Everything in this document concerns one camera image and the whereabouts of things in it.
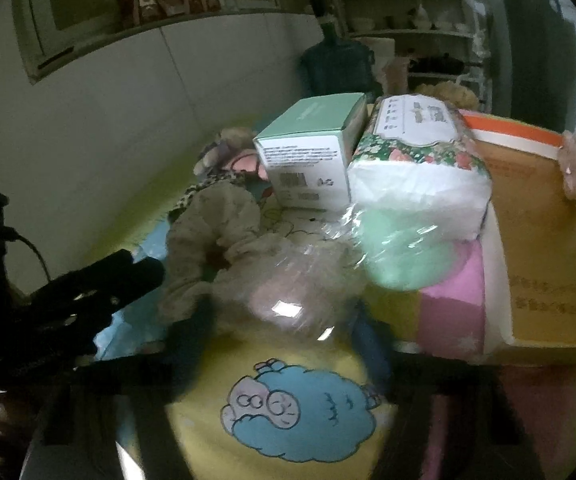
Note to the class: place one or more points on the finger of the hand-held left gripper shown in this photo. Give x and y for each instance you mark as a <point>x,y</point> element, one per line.
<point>117,275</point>
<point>32,350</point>

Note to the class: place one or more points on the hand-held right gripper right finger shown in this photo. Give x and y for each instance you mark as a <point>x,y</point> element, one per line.
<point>373,350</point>

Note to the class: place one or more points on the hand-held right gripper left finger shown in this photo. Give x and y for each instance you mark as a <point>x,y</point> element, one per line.
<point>182,375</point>

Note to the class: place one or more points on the clear plastic bag pink contents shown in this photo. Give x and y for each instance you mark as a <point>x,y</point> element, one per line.
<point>288,295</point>

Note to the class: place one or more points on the cardboard box with orange rim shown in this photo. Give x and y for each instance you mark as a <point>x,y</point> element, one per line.
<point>533,220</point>

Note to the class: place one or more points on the cartoon printed tablecloth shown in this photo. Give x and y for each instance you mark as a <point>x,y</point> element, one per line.
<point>293,400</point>

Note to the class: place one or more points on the mint green sponge plastic pack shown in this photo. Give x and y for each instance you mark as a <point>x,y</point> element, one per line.
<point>398,255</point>

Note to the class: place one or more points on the floral cloth doll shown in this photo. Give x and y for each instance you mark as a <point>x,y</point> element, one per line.
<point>217,225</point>

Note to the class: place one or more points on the large floral tissue pack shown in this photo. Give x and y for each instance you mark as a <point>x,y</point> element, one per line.
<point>418,195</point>

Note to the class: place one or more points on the mint green carton box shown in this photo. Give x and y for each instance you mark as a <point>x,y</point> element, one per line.
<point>308,160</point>

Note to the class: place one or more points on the bag of yellow food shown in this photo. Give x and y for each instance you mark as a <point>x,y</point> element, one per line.
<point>448,92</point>

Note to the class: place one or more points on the blue water jug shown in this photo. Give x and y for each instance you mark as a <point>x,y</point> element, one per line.
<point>335,70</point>

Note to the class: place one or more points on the black wok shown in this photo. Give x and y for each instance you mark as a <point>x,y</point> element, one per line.
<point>433,64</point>

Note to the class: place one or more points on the white board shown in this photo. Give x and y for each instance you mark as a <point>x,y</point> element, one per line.
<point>382,55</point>

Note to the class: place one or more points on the white gourd shaped jug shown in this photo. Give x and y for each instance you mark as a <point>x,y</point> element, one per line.
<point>421,20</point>

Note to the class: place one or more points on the dark grey fridge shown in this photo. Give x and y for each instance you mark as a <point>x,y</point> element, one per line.
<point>533,50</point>

